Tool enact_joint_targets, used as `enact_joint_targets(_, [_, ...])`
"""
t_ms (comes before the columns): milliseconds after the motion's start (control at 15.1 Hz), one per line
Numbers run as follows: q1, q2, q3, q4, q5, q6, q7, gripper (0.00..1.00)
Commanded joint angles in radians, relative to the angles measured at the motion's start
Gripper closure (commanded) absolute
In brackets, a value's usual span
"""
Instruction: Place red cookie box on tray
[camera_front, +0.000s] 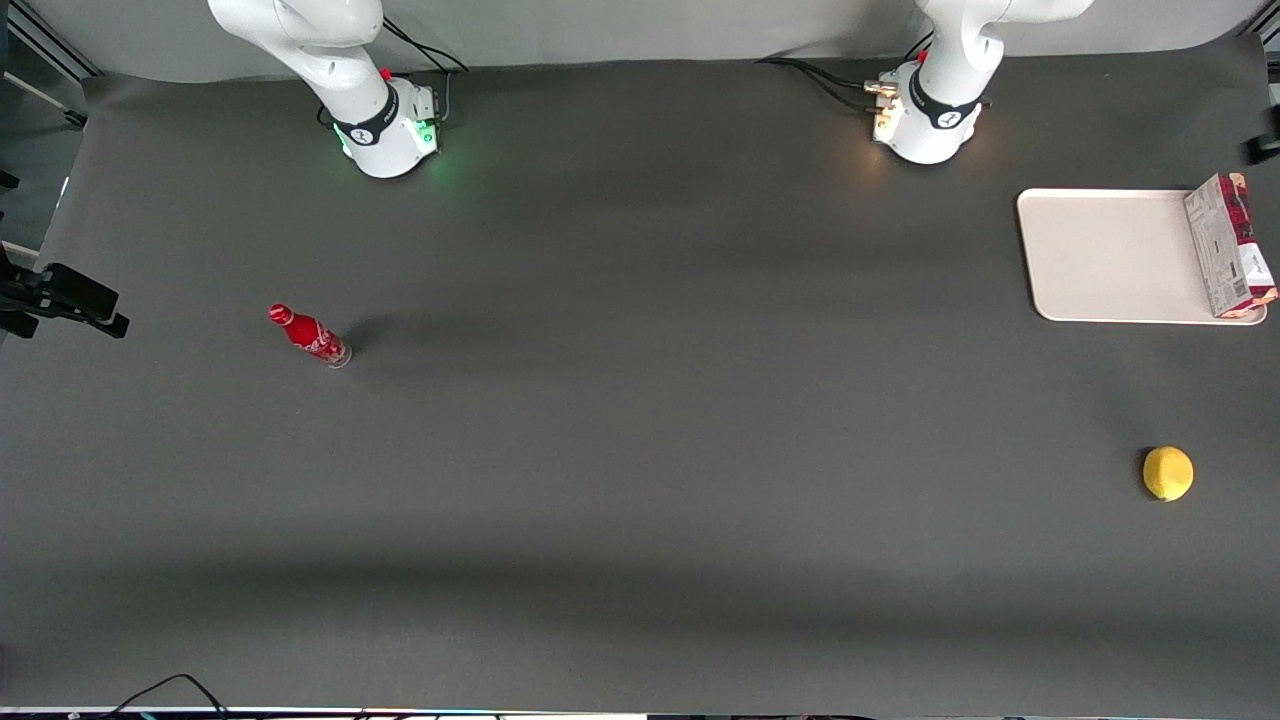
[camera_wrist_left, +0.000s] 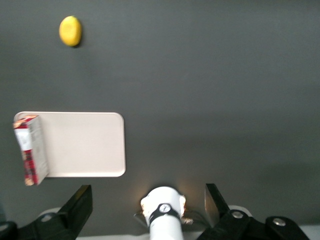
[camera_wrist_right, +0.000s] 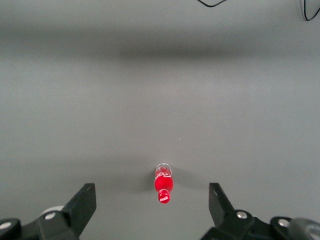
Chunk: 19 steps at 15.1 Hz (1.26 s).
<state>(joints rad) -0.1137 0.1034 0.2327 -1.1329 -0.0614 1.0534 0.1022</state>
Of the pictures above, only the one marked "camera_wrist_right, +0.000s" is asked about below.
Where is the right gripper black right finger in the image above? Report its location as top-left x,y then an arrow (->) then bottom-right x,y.
200,182 -> 302,240

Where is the red cola bottle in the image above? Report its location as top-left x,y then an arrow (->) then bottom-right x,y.
153,162 -> 175,205

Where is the black looped cable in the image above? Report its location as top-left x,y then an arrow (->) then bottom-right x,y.
302,0 -> 320,22

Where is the black table edge cable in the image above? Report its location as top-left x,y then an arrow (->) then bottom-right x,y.
196,0 -> 228,8

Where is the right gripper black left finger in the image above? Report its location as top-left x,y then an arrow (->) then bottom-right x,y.
0,182 -> 98,240

